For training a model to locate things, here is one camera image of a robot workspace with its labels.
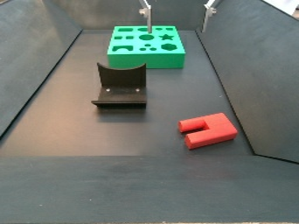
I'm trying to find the black curved stand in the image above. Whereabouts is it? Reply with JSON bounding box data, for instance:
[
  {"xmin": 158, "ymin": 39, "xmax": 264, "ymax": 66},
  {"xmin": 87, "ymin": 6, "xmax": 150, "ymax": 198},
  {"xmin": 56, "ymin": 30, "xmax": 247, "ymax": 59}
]
[{"xmin": 91, "ymin": 63, "xmax": 147, "ymax": 107}]

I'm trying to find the green shape-sorter fixture block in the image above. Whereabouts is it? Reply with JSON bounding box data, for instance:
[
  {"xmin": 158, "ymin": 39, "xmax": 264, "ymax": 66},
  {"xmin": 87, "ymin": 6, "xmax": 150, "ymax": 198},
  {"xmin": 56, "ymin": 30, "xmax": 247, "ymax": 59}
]
[{"xmin": 107, "ymin": 25, "xmax": 186, "ymax": 68}]

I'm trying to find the red square-circle object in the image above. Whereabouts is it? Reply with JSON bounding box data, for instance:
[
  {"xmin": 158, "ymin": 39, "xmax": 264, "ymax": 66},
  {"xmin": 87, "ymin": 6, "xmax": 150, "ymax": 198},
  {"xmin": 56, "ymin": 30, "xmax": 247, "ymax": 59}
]
[{"xmin": 178, "ymin": 113, "xmax": 239, "ymax": 150}]

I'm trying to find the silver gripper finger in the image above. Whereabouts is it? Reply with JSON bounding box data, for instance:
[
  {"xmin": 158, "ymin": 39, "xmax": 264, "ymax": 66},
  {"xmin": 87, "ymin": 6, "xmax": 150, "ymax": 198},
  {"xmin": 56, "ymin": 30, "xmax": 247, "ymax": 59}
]
[
  {"xmin": 202, "ymin": 0, "xmax": 218, "ymax": 32},
  {"xmin": 139, "ymin": 0, "xmax": 152, "ymax": 32}
]

